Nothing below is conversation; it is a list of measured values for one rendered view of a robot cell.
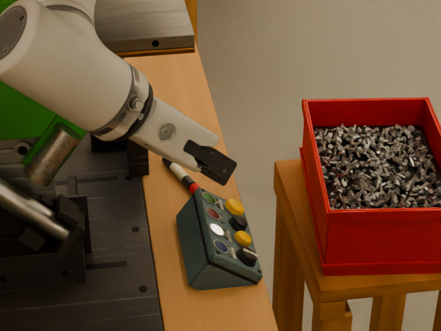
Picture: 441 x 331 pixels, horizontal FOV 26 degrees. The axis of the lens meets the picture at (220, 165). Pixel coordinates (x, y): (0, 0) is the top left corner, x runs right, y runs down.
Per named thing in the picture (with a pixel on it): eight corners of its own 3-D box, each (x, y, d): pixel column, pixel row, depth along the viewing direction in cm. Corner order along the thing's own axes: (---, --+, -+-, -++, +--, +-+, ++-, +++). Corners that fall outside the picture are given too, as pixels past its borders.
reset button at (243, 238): (246, 239, 128) (251, 233, 128) (249, 250, 126) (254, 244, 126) (231, 232, 127) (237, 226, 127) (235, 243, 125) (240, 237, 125)
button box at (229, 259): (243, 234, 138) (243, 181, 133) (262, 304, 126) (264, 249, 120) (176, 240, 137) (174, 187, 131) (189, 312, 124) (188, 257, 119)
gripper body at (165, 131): (162, 85, 97) (231, 132, 105) (112, 62, 105) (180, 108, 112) (124, 148, 97) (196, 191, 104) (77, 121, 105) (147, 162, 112)
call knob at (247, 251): (251, 255, 125) (256, 249, 125) (254, 268, 123) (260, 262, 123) (235, 248, 124) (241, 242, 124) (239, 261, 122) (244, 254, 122)
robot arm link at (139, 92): (147, 71, 96) (167, 85, 98) (104, 51, 103) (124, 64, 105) (105, 142, 96) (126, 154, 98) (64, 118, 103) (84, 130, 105)
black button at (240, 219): (241, 223, 131) (247, 217, 130) (245, 234, 129) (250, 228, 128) (228, 217, 130) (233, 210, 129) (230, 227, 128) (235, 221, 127)
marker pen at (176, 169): (161, 163, 146) (161, 155, 145) (170, 161, 147) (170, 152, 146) (202, 208, 137) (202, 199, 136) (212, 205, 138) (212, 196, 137)
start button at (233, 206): (239, 207, 134) (243, 201, 134) (242, 220, 132) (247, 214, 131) (222, 199, 133) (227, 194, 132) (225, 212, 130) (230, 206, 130)
